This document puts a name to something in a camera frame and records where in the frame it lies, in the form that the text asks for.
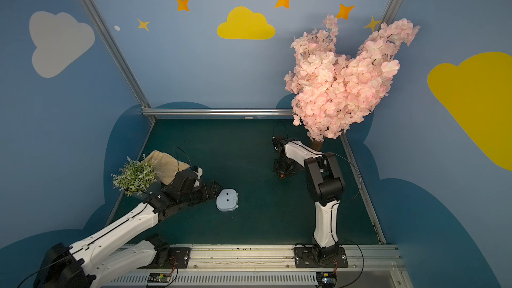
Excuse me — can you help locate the white alarm device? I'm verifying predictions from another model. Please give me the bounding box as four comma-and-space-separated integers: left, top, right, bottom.
216, 189, 239, 212

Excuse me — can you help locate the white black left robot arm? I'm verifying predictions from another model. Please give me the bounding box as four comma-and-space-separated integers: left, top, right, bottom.
33, 166, 223, 287

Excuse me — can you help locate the rusty tree trunk pole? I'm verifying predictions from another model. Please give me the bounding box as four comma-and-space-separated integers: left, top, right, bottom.
311, 140, 323, 151

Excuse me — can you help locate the small green potted plant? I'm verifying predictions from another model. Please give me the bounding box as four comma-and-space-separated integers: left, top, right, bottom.
111, 155, 162, 200

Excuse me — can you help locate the left controller board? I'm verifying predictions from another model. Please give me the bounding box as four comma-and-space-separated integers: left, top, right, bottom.
147, 273, 172, 286

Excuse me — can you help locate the controller board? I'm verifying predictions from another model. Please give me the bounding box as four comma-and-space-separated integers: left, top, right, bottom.
147, 273, 172, 286
315, 272, 337, 288

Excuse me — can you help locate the pink blossom artificial tree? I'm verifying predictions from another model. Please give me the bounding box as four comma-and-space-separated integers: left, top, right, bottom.
284, 15, 420, 142

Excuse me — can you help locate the right controller board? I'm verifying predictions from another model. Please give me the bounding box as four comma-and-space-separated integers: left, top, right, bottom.
315, 272, 337, 288

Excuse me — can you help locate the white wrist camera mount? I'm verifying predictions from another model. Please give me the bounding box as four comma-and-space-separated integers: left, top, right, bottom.
191, 165, 203, 187

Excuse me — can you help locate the aluminium back frame bar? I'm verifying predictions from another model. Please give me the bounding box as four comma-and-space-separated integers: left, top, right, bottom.
141, 107, 293, 118

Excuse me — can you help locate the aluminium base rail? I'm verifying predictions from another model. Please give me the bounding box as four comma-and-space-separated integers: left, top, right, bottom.
101, 244, 413, 287

